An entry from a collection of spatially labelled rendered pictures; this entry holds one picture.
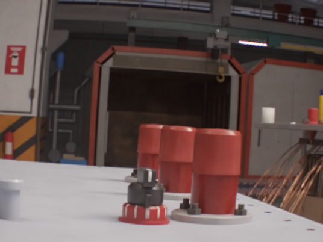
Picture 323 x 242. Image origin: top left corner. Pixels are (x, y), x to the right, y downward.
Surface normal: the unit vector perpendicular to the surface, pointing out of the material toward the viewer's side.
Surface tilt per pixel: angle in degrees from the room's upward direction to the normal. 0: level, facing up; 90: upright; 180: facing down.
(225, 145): 89
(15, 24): 90
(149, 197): 90
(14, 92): 90
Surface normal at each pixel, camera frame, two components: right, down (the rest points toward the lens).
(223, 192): 0.29, 0.03
